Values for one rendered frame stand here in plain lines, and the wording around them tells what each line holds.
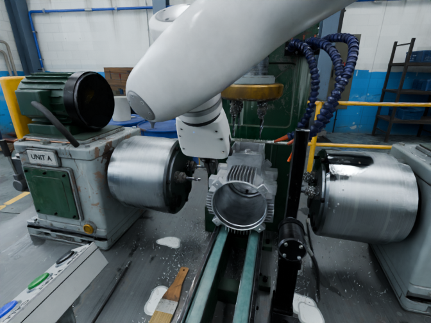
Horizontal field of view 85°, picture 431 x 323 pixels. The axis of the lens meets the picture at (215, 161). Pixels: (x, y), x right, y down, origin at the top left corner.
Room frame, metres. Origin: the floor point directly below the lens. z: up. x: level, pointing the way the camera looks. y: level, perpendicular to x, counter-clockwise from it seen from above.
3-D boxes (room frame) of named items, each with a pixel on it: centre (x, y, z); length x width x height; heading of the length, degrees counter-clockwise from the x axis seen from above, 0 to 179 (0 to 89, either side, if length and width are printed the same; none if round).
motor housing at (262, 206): (0.67, -0.09, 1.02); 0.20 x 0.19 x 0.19; 165
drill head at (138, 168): (0.75, 0.25, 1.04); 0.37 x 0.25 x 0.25; 76
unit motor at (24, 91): (0.79, 0.53, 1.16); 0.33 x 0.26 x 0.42; 76
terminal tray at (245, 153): (0.70, -0.10, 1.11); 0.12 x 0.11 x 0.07; 165
